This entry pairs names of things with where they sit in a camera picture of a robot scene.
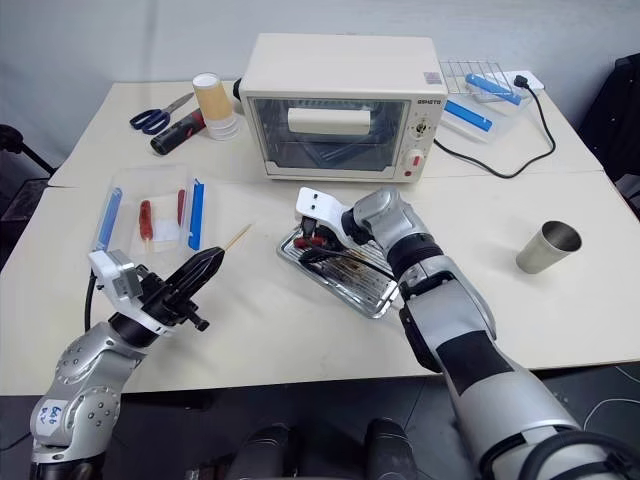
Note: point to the shiny metal tray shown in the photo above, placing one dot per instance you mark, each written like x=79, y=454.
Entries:
x=350, y=285

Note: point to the thin wooden skewer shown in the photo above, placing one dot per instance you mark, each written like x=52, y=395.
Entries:
x=237, y=237

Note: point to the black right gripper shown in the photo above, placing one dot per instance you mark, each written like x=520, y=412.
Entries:
x=331, y=236

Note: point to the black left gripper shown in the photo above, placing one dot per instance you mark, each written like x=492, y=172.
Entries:
x=162, y=305

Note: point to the stack of paper cups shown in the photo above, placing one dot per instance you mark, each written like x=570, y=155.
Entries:
x=212, y=97

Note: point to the stacked white paper cups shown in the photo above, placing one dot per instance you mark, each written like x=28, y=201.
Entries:
x=222, y=131

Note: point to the dark furniture piece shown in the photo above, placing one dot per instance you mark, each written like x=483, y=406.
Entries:
x=12, y=140

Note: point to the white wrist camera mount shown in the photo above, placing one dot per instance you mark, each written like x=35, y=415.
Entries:
x=107, y=267
x=320, y=205

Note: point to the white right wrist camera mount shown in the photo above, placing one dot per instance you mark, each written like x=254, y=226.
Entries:
x=320, y=205

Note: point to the dark rounded shape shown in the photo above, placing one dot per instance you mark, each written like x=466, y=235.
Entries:
x=265, y=452
x=390, y=450

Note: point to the cream toaster oven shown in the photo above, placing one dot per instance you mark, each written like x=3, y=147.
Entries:
x=340, y=65

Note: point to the black chair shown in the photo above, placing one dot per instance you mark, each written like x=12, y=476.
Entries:
x=615, y=125

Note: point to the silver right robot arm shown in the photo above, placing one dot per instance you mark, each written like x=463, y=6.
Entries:
x=475, y=360

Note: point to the skewered red sausage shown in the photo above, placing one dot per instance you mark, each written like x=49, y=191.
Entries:
x=181, y=205
x=145, y=217

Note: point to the steel cup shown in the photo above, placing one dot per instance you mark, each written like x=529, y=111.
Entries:
x=545, y=252

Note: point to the white power strip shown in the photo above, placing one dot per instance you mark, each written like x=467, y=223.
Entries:
x=536, y=81

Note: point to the black and red hand tool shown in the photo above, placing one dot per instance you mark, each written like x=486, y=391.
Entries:
x=172, y=136

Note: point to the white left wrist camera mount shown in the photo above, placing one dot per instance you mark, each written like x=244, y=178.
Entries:
x=107, y=267

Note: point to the clear container with blue clips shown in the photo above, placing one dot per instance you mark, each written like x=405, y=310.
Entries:
x=470, y=117
x=130, y=182
x=495, y=90

